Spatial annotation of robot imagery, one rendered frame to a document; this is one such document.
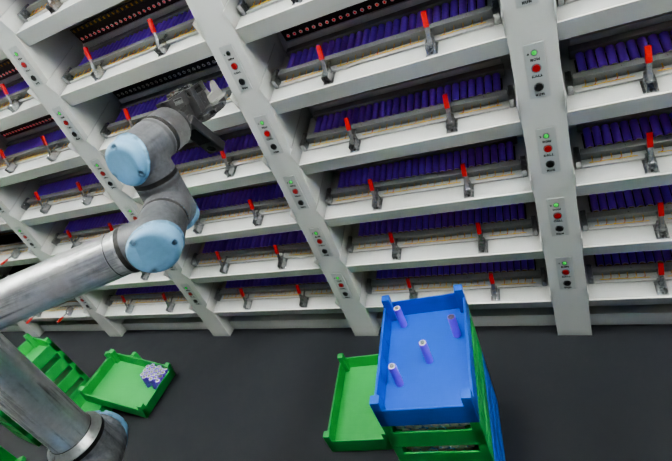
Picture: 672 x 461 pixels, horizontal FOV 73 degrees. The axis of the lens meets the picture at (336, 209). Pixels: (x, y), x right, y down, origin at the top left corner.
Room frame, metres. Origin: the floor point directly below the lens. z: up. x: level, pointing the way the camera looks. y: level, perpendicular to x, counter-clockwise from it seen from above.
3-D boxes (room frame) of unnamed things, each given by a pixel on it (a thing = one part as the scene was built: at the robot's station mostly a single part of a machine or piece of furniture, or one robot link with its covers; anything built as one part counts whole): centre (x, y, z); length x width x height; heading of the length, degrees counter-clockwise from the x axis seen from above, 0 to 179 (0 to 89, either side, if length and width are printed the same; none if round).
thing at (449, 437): (0.70, -0.05, 0.36); 0.30 x 0.20 x 0.08; 158
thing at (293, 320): (1.52, 0.33, 0.03); 2.19 x 0.16 x 0.05; 60
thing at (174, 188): (0.89, 0.31, 0.93); 0.12 x 0.09 x 0.12; 178
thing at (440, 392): (0.70, -0.05, 0.44); 0.30 x 0.20 x 0.08; 158
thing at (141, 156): (0.90, 0.30, 1.04); 0.12 x 0.09 x 0.10; 150
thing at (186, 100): (1.04, 0.22, 1.05); 0.12 x 0.08 x 0.09; 150
